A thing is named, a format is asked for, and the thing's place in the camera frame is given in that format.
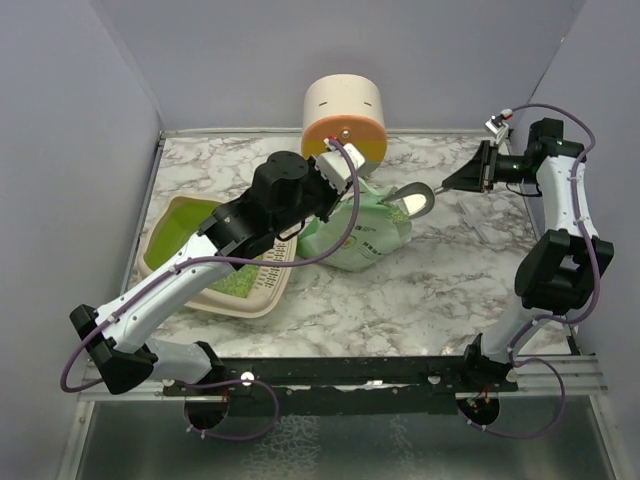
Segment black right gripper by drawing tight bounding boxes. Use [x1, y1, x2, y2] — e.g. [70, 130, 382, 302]
[443, 140, 538, 193]

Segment grey plastic bag clip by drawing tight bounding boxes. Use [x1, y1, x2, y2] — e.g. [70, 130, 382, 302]
[457, 201, 491, 244]

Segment silver metal scoop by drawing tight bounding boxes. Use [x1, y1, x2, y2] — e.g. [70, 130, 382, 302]
[382, 182, 447, 220]

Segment green cat litter bag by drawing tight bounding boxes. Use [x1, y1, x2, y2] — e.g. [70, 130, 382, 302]
[297, 181, 412, 272]

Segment green cat litter pellets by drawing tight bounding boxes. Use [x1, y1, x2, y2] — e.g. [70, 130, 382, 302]
[208, 265, 259, 298]

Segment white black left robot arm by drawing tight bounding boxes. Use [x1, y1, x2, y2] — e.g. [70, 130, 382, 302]
[70, 139, 365, 395]

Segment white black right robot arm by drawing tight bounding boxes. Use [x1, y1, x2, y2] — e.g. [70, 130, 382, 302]
[441, 118, 614, 391]

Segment beige green litter box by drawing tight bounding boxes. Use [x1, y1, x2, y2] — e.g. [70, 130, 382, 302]
[137, 194, 291, 318]

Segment cream round drawer cabinet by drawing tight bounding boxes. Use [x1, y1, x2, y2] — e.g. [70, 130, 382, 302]
[301, 74, 388, 176]

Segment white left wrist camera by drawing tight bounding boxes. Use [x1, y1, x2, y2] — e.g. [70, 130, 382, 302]
[315, 137, 366, 193]

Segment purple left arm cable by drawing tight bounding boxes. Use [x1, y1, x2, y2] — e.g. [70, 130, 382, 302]
[60, 139, 361, 392]

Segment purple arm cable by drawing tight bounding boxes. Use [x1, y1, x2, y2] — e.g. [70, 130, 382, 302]
[60, 139, 361, 392]
[504, 103, 603, 326]

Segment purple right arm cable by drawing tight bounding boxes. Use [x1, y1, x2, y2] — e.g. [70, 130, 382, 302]
[504, 103, 603, 326]

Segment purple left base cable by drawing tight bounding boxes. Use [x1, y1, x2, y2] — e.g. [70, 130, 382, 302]
[174, 375, 280, 442]

